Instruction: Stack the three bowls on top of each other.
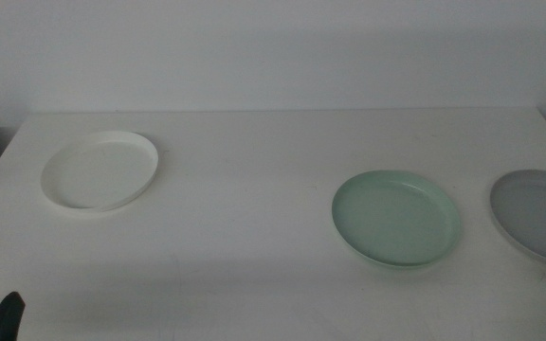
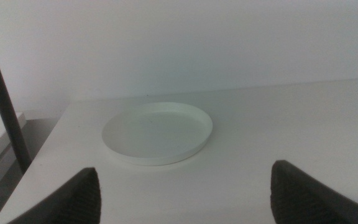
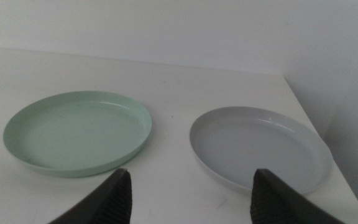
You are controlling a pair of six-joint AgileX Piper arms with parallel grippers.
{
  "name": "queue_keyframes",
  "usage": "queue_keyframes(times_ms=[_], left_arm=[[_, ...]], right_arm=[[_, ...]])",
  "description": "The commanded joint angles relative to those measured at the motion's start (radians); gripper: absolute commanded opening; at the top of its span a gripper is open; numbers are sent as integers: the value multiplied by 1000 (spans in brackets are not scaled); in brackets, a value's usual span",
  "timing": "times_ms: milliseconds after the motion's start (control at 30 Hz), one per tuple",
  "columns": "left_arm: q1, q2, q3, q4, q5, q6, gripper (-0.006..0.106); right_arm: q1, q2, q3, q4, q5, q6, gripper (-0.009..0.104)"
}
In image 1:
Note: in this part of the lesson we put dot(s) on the grey shallow bowl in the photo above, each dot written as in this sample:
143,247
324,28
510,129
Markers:
543,215

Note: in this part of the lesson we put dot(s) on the pale green shallow bowl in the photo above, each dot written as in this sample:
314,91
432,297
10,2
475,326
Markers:
394,220

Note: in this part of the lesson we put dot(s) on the white shallow bowl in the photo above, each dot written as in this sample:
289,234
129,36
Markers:
100,173

